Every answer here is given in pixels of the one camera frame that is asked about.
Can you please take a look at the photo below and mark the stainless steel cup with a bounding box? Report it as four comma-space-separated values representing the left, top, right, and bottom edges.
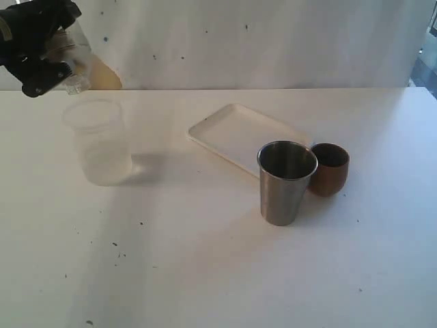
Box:
257, 141, 318, 226

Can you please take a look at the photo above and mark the clear glass with tea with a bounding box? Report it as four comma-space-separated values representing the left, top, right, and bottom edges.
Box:
44, 20, 92, 76

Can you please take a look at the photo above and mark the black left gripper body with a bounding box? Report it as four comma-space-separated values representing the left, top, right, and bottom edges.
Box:
1, 1, 82, 72

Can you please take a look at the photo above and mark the white rectangular tray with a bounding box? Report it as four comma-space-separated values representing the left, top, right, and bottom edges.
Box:
188, 104, 313, 178

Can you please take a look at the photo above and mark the clear glass strainer lid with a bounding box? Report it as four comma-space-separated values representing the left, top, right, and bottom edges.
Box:
61, 44, 96, 96

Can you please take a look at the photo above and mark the brown wooden cup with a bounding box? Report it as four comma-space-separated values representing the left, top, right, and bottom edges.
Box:
309, 143, 350, 197

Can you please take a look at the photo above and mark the translucent white plastic container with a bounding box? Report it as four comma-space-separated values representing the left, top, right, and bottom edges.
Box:
62, 98, 132, 186

